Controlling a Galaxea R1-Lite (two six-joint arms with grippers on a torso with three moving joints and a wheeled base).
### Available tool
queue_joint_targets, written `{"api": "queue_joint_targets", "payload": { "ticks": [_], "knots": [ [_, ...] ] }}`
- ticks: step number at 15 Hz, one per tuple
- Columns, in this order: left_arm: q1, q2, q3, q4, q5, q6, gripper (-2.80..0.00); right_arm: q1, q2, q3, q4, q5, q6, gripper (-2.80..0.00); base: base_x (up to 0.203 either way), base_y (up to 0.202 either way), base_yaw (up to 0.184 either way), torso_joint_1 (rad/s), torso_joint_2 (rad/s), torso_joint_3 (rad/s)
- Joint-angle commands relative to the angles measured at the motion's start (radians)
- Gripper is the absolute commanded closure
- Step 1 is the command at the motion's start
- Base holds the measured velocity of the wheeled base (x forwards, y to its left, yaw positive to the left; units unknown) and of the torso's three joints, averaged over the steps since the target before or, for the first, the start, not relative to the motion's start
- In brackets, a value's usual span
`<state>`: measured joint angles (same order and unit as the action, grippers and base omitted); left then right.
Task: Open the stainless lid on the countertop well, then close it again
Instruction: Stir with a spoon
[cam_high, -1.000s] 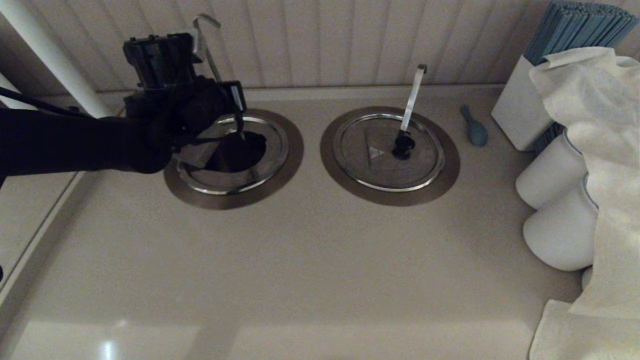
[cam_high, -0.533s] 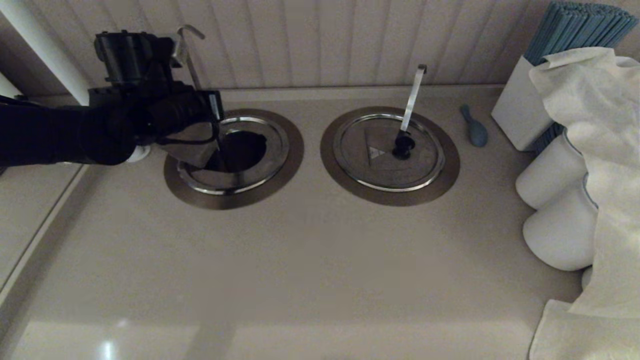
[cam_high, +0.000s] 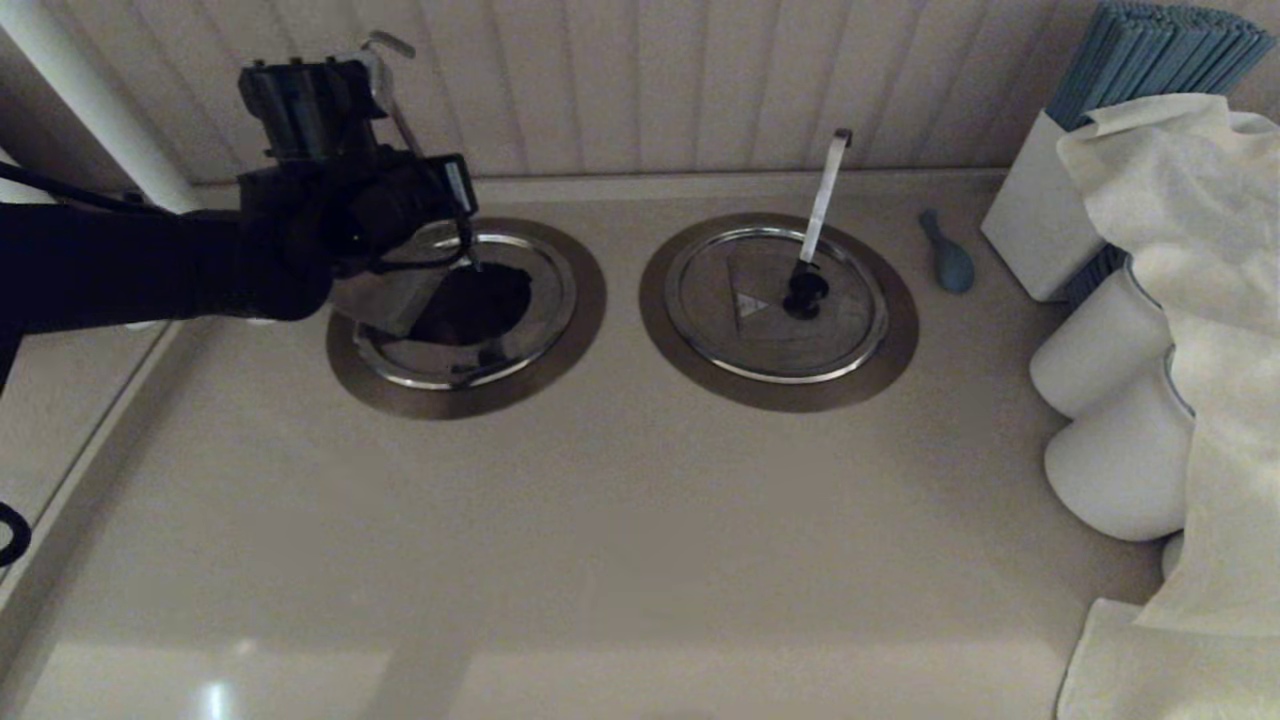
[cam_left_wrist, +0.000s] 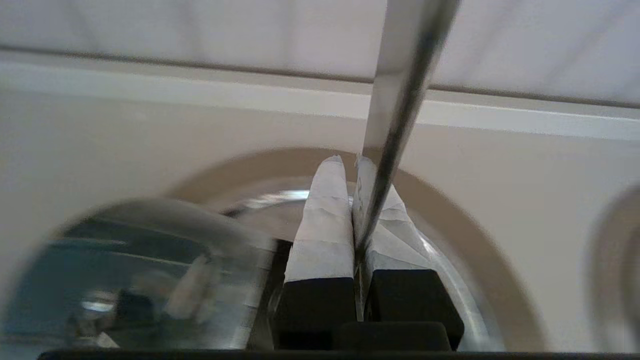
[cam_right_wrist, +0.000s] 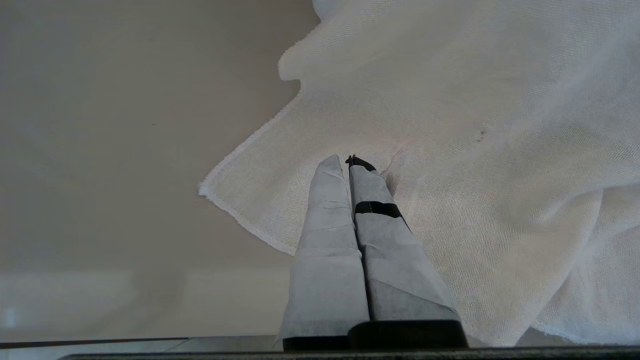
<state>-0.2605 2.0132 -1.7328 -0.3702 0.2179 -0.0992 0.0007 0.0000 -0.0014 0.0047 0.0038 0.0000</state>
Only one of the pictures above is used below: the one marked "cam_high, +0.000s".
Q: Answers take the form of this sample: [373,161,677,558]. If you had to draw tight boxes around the steel hinged lid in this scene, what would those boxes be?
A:
[330,225,581,391]
[665,228,889,384]

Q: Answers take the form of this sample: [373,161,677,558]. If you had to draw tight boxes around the steel hinged lid, glossy knob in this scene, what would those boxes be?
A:
[665,228,889,384]

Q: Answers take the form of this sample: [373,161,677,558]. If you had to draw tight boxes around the small blue plastic spoon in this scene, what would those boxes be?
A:
[918,208,975,296]

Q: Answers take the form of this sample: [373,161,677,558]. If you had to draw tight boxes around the long white support pole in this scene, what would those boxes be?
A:
[0,0,206,216]

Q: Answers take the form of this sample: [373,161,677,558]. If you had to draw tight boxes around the white square holder box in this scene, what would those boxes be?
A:
[980,110,1106,304]

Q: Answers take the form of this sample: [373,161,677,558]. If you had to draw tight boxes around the blue ribbed pack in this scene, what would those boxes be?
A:
[1062,245,1129,309]

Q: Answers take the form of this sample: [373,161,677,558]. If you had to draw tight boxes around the white cup stack, blue rim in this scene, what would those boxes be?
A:
[1030,262,1171,419]
[1043,385,1193,543]

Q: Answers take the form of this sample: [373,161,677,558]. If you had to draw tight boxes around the white woven cloth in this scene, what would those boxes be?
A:
[1055,95,1280,720]

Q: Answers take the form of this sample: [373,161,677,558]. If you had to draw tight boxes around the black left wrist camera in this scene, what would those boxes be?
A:
[238,58,386,163]

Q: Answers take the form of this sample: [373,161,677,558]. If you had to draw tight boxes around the brown steel well ring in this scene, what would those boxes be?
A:
[640,213,919,413]
[327,218,609,419]

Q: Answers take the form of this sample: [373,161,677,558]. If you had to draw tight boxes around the right metal ladle handle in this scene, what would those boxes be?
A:
[797,128,854,273]

